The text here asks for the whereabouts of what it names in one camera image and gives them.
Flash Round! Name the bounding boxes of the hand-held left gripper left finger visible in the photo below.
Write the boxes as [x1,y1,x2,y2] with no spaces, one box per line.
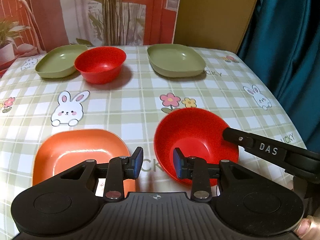
[58,147,145,203]

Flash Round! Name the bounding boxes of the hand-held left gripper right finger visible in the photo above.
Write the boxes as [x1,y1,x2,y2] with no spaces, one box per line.
[173,147,251,203]

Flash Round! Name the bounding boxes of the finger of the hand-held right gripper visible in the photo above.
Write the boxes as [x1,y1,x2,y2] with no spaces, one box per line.
[222,127,287,164]

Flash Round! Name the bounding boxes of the red bowl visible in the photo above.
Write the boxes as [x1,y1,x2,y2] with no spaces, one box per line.
[153,107,239,187]
[74,46,127,84]

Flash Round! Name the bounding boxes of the orange square plate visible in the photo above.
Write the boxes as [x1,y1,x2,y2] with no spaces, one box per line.
[32,129,137,198]

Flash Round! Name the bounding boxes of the green square plate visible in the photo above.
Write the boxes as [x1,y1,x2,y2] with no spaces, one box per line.
[147,44,206,77]
[35,44,88,78]

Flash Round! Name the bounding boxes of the person's left hand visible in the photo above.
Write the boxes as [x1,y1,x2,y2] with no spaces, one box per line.
[297,216,320,240]

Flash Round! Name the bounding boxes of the green checked rabbit tablecloth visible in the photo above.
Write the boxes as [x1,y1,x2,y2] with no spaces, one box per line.
[0,44,309,240]

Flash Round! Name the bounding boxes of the teal curtain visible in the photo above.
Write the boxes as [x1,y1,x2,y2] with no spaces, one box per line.
[236,0,320,155]

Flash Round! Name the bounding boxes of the mustard yellow board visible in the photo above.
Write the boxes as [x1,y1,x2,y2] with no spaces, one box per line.
[173,0,263,54]

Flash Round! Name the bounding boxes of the wall poster with plants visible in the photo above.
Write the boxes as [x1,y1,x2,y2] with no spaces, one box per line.
[0,0,184,67]

